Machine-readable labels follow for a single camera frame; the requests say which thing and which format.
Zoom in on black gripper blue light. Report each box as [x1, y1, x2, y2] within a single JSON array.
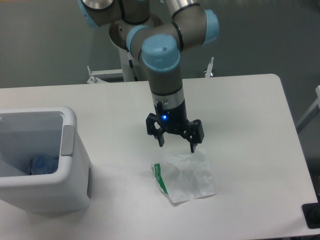
[[146, 101, 205, 153]]

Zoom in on white plastic trash can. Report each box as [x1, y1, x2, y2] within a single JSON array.
[[0, 106, 93, 213]]

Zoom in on clear plastic water bottle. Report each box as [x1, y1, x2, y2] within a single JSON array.
[[29, 154, 59, 175]]

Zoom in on white metal base frame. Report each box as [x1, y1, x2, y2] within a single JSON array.
[[86, 56, 215, 84]]

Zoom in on black device at table edge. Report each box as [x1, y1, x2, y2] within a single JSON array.
[[302, 202, 320, 229]]

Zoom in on white frame at right edge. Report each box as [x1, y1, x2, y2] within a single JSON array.
[[295, 85, 320, 134]]

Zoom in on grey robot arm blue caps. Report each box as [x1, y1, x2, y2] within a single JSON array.
[[78, 0, 220, 152]]

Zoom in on white green plastic wrapper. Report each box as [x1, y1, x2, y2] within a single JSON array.
[[150, 148, 217, 205]]

